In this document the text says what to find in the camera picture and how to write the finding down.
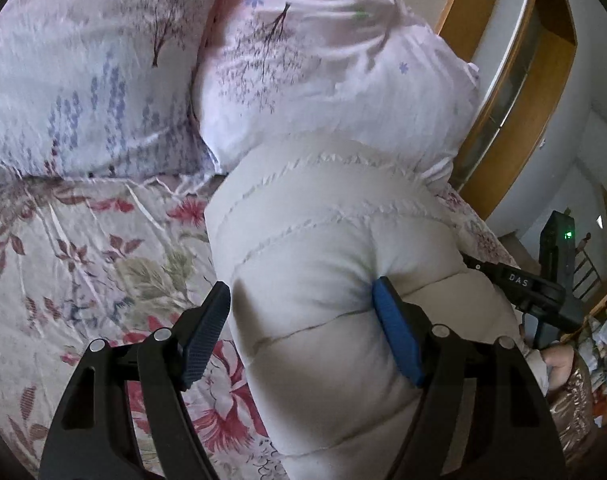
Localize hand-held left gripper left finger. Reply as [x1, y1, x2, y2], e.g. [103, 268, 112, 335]
[38, 281, 232, 480]

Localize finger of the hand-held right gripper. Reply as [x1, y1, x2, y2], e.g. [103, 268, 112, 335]
[460, 253, 505, 287]

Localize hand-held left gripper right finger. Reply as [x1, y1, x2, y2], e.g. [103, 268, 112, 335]
[372, 276, 567, 480]

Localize person's right hand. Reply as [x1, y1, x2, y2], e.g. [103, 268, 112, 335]
[543, 342, 577, 391]

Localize black tower device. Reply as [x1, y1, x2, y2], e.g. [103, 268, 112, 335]
[537, 209, 584, 301]

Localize black metal railing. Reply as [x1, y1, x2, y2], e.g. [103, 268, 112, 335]
[573, 242, 605, 303]

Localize pile of printed packets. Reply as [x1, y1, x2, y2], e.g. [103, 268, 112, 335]
[581, 297, 607, 413]

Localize wooden headboard cabinet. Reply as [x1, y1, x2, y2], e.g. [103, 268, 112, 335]
[433, 0, 579, 221]

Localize floral bed sheet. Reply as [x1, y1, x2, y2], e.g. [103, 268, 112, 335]
[0, 170, 521, 480]

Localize floral tree print pillow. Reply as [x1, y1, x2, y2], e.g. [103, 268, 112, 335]
[0, 0, 234, 188]
[190, 0, 481, 196]

